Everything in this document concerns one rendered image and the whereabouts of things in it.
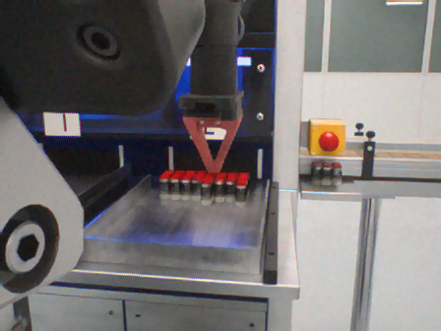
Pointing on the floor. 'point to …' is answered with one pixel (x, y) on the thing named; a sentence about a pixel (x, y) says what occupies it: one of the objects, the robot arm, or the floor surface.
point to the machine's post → (286, 123)
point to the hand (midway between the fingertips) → (214, 165)
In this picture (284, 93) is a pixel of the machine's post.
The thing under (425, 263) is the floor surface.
